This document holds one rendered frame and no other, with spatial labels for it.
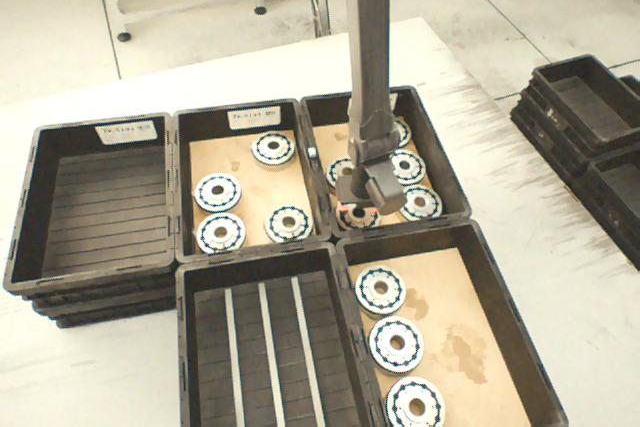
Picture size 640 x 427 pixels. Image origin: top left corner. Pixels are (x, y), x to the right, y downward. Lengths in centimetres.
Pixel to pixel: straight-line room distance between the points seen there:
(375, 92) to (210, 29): 232
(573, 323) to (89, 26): 285
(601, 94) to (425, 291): 139
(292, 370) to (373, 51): 58
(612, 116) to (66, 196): 189
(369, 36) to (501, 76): 226
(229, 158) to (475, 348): 69
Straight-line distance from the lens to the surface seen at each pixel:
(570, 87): 213
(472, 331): 98
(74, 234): 111
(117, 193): 113
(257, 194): 106
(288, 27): 293
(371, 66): 66
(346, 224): 98
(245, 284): 96
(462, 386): 94
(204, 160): 113
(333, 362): 90
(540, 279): 125
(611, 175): 205
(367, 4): 61
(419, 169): 110
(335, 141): 116
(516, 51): 309
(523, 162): 144
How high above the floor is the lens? 170
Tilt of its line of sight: 55 degrees down
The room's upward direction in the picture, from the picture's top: 5 degrees clockwise
